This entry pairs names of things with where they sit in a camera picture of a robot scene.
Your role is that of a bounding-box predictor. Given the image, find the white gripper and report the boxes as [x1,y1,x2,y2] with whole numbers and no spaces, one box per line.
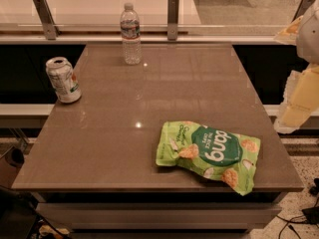
[274,0,319,133]

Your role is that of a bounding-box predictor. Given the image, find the green rice chip bag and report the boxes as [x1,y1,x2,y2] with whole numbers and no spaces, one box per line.
[156,121,261,196]

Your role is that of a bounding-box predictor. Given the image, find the clear plastic water bottle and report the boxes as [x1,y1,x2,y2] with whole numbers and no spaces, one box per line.
[120,2,142,65]

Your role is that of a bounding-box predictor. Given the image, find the white green soda can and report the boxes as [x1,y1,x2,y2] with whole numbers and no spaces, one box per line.
[46,57,82,104]

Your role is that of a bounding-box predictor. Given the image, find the dark object at left floor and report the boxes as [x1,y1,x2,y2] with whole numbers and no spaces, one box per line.
[0,146,26,189]

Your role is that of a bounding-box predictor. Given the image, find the right metal railing bracket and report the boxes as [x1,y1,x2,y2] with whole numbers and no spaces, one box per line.
[293,0,315,20]

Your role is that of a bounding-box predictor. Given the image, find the metal railing bracket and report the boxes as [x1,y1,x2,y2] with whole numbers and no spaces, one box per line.
[167,0,179,41]
[33,0,60,40]
[293,0,315,20]

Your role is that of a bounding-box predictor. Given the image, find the middle metal railing bracket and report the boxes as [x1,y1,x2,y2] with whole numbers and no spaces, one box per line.
[167,0,179,41]

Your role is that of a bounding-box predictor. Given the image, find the black cables on floor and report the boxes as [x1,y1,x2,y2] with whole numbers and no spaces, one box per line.
[275,177,319,239]

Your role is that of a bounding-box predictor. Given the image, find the left metal railing bracket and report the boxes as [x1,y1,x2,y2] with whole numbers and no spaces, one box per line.
[33,0,60,40]

